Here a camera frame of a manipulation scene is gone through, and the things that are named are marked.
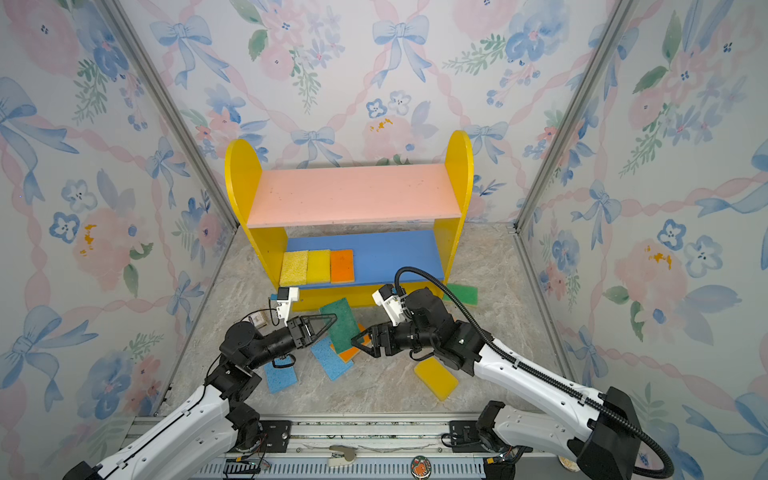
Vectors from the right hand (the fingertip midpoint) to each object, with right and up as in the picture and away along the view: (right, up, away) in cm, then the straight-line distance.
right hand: (360, 338), depth 68 cm
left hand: (-6, +4, -1) cm, 7 cm away
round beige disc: (+49, -30, +2) cm, 57 cm away
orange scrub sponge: (-8, +16, +22) cm, 29 cm away
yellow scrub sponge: (-14, +16, +21) cm, 30 cm away
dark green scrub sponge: (-4, +2, 0) cm, 5 cm away
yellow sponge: (+20, -15, +14) cm, 29 cm away
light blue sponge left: (-24, -15, +14) cm, 31 cm away
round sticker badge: (+14, -31, +2) cm, 34 cm away
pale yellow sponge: (-6, -9, +16) cm, 19 cm away
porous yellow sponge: (-22, +15, +20) cm, 33 cm away
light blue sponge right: (-10, -12, +17) cm, 23 cm away
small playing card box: (-34, -1, +25) cm, 43 cm away
